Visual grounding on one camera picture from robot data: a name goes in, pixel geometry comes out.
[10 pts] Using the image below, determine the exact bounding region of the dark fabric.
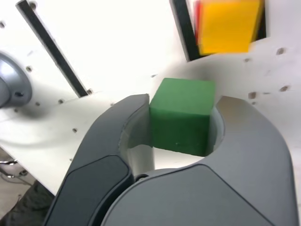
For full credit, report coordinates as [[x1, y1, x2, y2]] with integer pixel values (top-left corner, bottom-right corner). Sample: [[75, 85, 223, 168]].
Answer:
[[0, 180, 55, 226]]

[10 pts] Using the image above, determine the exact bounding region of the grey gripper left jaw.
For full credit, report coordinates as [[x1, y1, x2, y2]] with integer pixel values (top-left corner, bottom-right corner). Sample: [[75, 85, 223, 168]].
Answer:
[[43, 93, 156, 226]]

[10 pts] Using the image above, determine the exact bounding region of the green cube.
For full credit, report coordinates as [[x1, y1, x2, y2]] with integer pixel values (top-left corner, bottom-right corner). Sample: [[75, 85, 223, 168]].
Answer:
[[149, 77, 217, 157]]

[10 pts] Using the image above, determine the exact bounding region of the red cube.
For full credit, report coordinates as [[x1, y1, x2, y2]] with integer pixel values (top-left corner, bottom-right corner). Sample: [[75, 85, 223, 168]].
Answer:
[[193, 0, 204, 46]]

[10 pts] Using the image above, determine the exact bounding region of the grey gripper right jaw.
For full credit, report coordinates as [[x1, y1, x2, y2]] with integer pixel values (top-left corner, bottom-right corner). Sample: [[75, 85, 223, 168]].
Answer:
[[101, 95, 293, 226]]

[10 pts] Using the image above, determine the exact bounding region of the black tape square outline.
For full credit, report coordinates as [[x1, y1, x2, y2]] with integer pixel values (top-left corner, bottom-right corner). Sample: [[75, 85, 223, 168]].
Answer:
[[170, 0, 268, 63]]

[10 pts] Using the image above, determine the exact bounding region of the yellow cube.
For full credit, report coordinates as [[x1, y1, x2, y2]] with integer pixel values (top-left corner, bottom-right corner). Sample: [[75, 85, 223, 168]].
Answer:
[[198, 0, 263, 56]]

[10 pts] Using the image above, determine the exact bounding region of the chrome chair base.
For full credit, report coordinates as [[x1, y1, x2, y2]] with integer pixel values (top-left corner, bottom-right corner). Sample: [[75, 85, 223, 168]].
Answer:
[[0, 158, 29, 180]]

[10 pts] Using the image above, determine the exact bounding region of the black tape strip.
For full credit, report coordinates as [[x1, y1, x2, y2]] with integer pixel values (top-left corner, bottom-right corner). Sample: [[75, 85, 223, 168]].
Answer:
[[16, 0, 91, 98]]

